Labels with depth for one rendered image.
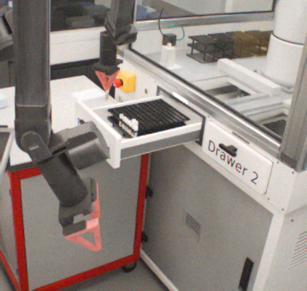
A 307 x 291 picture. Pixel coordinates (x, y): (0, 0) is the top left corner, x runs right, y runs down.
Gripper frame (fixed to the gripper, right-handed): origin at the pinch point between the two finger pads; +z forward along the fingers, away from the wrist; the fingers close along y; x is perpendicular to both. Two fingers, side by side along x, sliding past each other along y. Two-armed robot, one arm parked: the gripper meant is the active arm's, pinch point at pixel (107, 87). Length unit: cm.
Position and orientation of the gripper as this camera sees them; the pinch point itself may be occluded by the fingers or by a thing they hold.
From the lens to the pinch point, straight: 164.2
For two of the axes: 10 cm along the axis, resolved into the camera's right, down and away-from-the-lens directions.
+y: 4.2, -4.4, 7.9
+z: -0.6, 8.6, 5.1
